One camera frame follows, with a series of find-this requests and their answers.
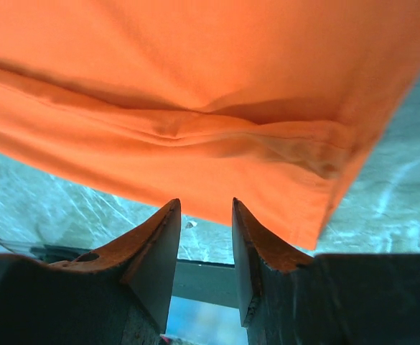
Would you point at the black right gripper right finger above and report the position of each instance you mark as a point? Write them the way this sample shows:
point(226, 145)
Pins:
point(287, 297)

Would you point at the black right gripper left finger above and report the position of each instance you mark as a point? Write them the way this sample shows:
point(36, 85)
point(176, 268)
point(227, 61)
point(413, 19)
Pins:
point(116, 294)

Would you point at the orange t shirt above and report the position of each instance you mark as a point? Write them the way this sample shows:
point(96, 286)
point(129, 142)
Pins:
point(277, 103)

